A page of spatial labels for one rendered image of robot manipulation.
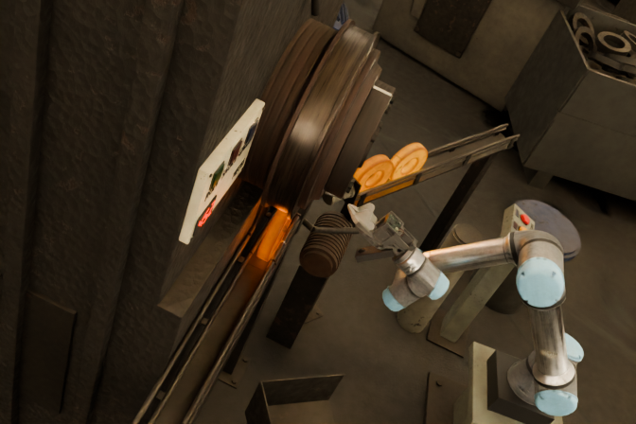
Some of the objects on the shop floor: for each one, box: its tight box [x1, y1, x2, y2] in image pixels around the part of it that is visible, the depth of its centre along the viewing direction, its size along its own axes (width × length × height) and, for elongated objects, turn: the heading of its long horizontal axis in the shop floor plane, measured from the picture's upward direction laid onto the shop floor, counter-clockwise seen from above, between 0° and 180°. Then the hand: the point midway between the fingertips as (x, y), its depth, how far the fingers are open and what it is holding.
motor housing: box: [266, 211, 353, 348], centre depth 237 cm, size 13×22×54 cm, turn 142°
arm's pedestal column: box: [424, 372, 468, 424], centre depth 237 cm, size 40×40×26 cm
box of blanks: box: [504, 5, 636, 204], centre depth 389 cm, size 103×83×77 cm
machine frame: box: [0, 0, 363, 424], centre depth 175 cm, size 73×108×176 cm
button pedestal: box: [426, 203, 535, 358], centre depth 259 cm, size 16×24×62 cm, turn 142°
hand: (349, 209), depth 190 cm, fingers closed
